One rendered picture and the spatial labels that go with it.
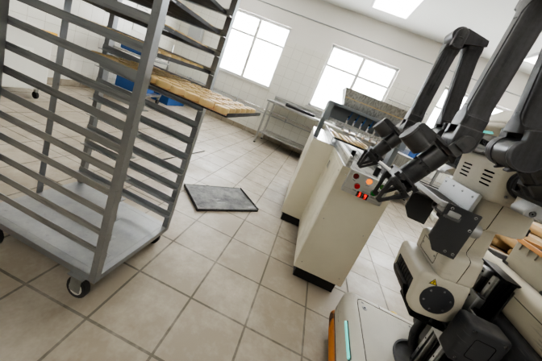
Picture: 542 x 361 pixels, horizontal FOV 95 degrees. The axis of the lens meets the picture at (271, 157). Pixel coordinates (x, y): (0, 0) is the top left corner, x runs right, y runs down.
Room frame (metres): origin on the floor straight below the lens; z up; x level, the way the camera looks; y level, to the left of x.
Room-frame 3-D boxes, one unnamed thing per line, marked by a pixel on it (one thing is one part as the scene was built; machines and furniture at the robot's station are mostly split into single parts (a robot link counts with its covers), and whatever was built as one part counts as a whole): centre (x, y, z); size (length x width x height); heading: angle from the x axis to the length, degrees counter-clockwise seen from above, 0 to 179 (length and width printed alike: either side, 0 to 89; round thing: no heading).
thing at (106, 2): (0.87, 0.78, 1.14); 0.64 x 0.03 x 0.03; 82
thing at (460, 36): (1.11, -0.49, 1.33); 0.11 x 0.06 x 0.43; 172
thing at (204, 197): (2.09, 0.28, 0.01); 0.60 x 0.40 x 0.03; 130
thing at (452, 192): (0.87, -0.63, 0.92); 0.28 x 0.16 x 0.22; 172
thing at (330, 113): (2.28, -0.64, 1.01); 0.72 x 0.33 x 0.34; 85
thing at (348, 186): (1.41, -0.57, 0.77); 0.24 x 0.04 x 0.14; 85
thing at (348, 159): (2.40, -0.51, 0.87); 2.01 x 0.03 x 0.07; 175
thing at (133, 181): (1.26, 0.72, 0.33); 0.64 x 0.03 x 0.03; 82
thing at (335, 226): (1.77, -0.60, 0.45); 0.70 x 0.34 x 0.90; 175
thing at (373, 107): (2.28, -0.64, 1.25); 0.56 x 0.29 x 0.14; 85
